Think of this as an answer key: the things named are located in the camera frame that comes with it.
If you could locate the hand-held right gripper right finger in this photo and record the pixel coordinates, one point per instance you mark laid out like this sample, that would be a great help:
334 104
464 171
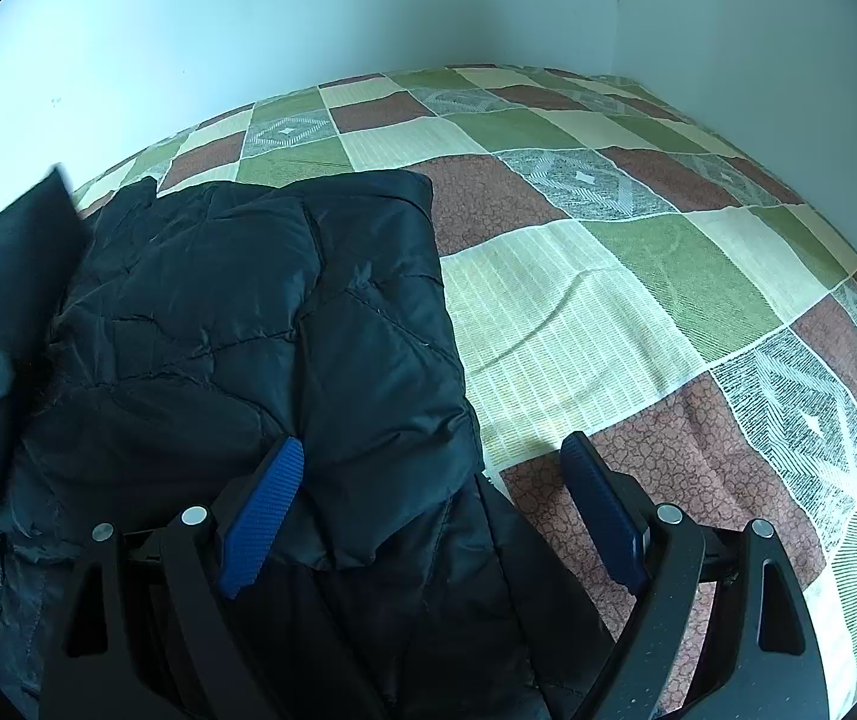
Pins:
600 510

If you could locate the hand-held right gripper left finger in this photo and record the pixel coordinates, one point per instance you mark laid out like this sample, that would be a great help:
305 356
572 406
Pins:
263 517

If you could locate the black puffer jacket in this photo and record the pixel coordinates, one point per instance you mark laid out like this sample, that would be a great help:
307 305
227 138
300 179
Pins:
248 315

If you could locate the checkered bed sheet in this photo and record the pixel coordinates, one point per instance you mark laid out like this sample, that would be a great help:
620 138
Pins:
623 277

